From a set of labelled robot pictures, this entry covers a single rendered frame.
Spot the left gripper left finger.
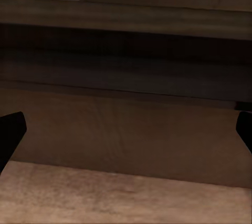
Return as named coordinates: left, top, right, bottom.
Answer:
left=0, top=111, right=27, bottom=173

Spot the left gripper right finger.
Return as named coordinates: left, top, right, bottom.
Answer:
left=236, top=111, right=252, bottom=153

